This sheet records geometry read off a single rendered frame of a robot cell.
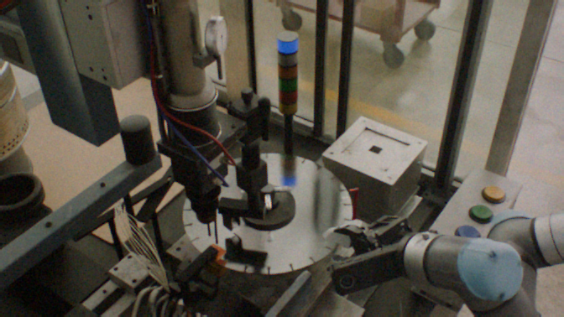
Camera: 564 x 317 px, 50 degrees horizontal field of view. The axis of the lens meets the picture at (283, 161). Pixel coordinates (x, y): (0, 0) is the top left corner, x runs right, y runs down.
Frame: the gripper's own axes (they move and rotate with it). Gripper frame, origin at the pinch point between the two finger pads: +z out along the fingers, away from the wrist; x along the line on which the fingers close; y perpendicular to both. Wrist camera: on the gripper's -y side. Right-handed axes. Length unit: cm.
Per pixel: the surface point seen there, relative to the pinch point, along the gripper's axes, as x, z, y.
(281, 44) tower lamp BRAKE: 34.4, 23.1, 20.6
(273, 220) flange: 5.2, 13.4, -1.4
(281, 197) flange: 7.4, 16.3, 3.6
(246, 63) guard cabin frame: 32, 61, 32
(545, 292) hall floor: -83, 52, 108
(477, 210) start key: -10.3, -1.0, 35.4
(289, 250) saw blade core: 0.4, 8.0, -3.2
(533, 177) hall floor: -62, 84, 159
